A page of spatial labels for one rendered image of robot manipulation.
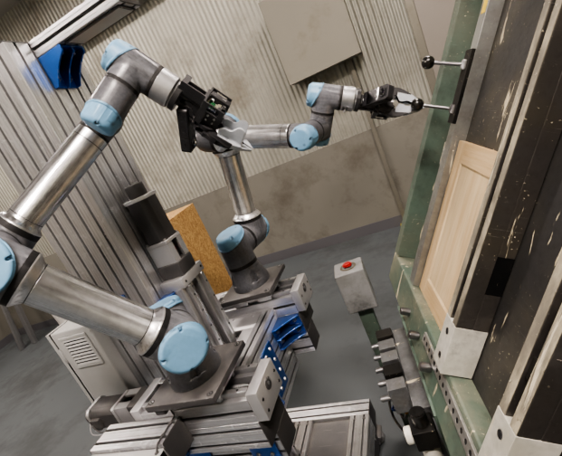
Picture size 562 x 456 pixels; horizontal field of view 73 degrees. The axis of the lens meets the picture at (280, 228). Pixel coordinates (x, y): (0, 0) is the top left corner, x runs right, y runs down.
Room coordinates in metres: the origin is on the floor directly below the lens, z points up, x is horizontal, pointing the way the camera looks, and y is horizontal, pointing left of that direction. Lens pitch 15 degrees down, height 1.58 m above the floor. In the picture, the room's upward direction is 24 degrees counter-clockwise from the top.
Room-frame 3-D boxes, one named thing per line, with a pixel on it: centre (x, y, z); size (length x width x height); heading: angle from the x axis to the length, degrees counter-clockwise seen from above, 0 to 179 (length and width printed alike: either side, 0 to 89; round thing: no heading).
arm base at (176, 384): (0.95, 0.38, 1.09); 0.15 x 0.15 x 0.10
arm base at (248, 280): (1.41, 0.19, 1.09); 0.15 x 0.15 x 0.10
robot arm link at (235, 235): (1.42, 0.19, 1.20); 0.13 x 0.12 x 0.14; 147
